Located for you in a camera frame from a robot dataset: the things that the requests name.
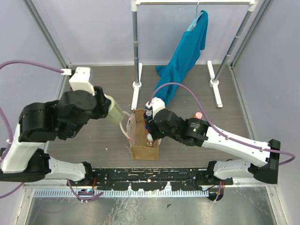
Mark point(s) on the slotted cable duct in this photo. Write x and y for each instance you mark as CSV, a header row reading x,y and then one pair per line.
x,y
63,192

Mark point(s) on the burlap canvas tote bag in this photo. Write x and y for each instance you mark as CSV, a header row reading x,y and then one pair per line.
x,y
136,134

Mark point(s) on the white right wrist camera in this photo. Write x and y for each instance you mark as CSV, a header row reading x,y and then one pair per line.
x,y
156,105

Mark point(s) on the clear amber bottle white cap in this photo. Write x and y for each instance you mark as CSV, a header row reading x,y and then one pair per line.
x,y
150,142

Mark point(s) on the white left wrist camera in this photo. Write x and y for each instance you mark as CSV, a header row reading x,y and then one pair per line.
x,y
80,79

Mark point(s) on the teal t-shirt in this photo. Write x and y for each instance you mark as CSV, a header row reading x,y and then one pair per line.
x,y
186,54

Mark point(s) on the dark pump bottle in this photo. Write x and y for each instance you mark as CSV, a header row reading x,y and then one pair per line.
x,y
147,114

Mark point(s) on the metal clothes rack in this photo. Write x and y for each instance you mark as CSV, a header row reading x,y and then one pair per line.
x,y
214,76

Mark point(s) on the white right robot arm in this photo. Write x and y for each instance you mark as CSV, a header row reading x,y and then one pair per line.
x,y
258,160

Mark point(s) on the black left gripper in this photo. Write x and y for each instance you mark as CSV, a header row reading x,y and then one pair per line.
x,y
104,103

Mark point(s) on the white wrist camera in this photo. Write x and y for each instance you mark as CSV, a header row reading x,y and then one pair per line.
x,y
80,79
156,105

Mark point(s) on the green bottle white cap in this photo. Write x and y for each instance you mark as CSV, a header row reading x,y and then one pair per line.
x,y
115,113

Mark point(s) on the pink cap peach bottle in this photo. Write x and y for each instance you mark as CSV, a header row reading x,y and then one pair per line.
x,y
197,115

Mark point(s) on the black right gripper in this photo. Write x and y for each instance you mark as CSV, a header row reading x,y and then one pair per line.
x,y
153,131

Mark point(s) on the light blue clothes hanger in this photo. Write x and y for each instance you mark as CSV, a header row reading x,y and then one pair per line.
x,y
197,16

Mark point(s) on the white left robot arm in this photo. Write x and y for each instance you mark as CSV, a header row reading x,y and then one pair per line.
x,y
43,122

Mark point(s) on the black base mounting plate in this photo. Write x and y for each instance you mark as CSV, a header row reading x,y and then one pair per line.
x,y
148,179

